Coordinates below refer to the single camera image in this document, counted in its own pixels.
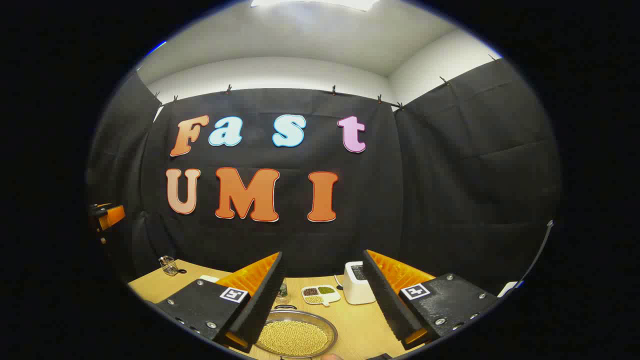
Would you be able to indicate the white toaster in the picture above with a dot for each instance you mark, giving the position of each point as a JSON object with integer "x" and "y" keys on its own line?
{"x": 356, "y": 290}

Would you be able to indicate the black backdrop cloth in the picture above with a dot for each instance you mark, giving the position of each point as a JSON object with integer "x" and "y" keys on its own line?
{"x": 440, "y": 190}

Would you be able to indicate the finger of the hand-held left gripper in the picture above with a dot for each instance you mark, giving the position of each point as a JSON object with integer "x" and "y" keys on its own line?
{"x": 115, "y": 215}

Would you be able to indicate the row of black cloth clips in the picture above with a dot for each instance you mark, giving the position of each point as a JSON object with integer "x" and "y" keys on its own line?
{"x": 228, "y": 89}

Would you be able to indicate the pile of yellow soybeans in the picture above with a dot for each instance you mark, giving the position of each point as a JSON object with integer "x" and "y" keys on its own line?
{"x": 295, "y": 339}

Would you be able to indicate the metal mesh utensil holder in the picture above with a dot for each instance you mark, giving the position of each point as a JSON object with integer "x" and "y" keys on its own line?
{"x": 169, "y": 266}

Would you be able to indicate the clear plastic water bottle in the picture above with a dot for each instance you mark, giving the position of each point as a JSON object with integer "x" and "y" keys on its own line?
{"x": 282, "y": 291}

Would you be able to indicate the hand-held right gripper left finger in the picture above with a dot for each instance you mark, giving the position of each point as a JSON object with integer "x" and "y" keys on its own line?
{"x": 265, "y": 305}

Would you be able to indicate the white divided bean dish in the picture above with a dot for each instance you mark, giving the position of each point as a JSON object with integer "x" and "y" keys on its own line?
{"x": 320, "y": 295}

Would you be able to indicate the stainless steel pot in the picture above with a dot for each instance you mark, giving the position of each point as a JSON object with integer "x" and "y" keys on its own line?
{"x": 327, "y": 325}

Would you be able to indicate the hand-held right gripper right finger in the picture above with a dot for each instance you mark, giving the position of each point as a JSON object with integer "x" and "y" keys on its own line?
{"x": 385, "y": 295}

